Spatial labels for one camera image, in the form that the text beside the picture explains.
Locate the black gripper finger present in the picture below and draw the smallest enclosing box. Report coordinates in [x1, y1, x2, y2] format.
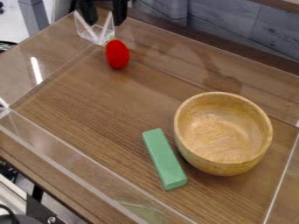
[78, 0, 98, 25]
[112, 0, 128, 26]

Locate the red plush strawberry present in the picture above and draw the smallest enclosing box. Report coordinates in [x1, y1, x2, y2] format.
[105, 38, 129, 69]

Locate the grey table leg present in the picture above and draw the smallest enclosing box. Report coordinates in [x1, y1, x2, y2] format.
[17, 0, 49, 36]

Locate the wooden bowl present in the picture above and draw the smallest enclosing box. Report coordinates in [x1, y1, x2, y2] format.
[173, 92, 273, 176]

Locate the green rectangular block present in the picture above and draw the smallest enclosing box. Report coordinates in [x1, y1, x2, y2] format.
[142, 129, 188, 191]

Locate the black clamp device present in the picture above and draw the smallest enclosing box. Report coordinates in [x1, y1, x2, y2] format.
[0, 204, 66, 224]

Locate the clear acrylic enclosure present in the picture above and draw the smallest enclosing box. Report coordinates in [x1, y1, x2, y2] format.
[0, 15, 299, 224]

